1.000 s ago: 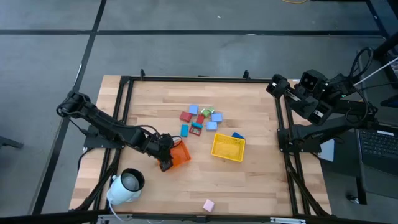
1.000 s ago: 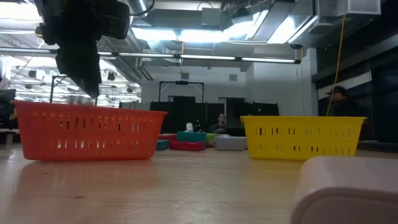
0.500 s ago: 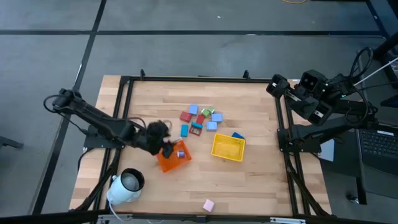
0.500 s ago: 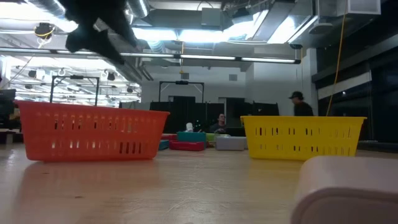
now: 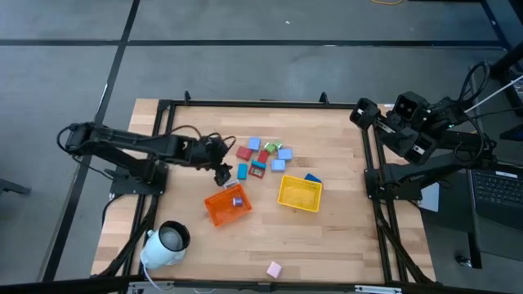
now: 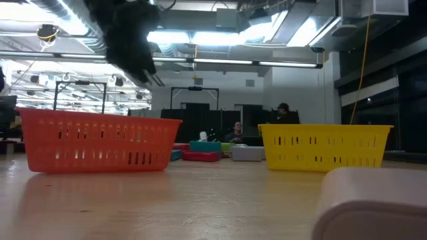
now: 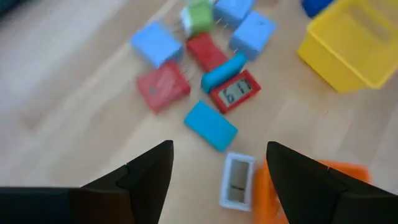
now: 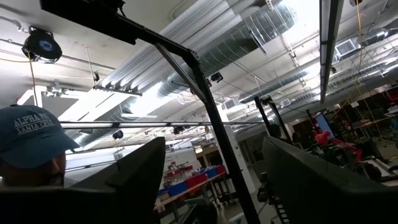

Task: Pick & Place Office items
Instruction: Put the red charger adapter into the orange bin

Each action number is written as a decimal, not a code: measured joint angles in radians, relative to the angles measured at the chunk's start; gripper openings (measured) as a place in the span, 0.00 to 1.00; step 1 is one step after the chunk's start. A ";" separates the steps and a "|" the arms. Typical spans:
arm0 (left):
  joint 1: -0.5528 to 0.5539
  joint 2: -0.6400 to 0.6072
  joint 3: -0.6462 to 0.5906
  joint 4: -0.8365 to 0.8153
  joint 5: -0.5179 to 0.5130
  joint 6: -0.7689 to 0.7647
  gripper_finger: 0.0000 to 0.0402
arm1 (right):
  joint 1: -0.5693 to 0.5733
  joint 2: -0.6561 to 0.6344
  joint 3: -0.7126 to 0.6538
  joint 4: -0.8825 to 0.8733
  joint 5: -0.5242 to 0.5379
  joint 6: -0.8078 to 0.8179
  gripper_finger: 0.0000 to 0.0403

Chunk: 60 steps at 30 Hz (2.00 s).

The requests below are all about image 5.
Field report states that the grey side desk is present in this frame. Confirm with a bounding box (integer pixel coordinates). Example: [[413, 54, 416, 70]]
[[467, 64, 523, 164]]

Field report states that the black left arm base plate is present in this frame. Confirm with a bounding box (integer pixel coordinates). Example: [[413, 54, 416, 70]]
[[109, 161, 168, 196]]

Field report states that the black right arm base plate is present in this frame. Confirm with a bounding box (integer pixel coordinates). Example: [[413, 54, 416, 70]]
[[364, 163, 423, 201]]

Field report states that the white label strip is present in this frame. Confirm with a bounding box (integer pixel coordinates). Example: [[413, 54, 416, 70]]
[[354, 284, 404, 294]]

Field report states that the white paper sheet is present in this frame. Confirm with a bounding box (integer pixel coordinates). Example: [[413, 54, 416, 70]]
[[418, 181, 440, 213]]

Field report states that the yellow plastic basket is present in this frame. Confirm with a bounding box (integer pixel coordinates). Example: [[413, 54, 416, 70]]
[[276, 174, 324, 213]]

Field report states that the black stand pole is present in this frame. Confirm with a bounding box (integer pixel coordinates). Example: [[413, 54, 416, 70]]
[[484, 40, 523, 81]]

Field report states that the black laptop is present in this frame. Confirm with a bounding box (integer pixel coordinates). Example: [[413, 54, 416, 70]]
[[467, 158, 523, 232]]

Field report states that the white lamp cable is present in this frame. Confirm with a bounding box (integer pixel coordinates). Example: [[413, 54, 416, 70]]
[[141, 263, 177, 292]]

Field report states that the black furniture leg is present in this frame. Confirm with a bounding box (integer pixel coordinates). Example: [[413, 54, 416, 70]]
[[0, 178, 33, 196]]

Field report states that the pink cube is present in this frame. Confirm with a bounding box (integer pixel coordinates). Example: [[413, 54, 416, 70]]
[[266, 261, 284, 279]]

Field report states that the orange plastic basket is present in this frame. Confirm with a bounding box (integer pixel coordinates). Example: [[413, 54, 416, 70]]
[[203, 182, 253, 228]]

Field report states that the black flat device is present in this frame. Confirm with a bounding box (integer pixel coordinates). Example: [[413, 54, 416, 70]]
[[498, 123, 523, 143]]

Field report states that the black table frame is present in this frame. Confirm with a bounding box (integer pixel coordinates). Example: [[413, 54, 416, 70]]
[[96, 90, 436, 287]]

